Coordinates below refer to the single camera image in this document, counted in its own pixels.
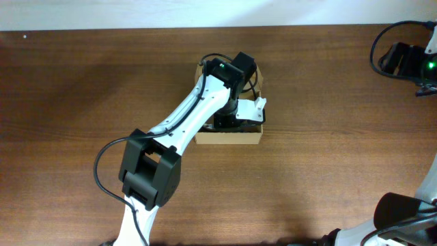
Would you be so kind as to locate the cardboard box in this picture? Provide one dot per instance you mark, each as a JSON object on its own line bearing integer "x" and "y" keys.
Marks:
{"x": 208, "y": 136}

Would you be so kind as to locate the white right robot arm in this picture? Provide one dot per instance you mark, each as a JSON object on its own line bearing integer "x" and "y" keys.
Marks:
{"x": 400, "y": 219}

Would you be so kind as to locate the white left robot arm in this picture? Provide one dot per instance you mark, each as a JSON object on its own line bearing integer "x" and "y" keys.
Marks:
{"x": 151, "y": 164}

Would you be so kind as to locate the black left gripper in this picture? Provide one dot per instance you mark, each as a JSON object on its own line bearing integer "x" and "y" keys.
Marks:
{"x": 227, "y": 122}

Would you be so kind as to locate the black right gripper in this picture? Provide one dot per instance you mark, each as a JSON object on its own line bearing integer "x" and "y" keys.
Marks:
{"x": 399, "y": 57}

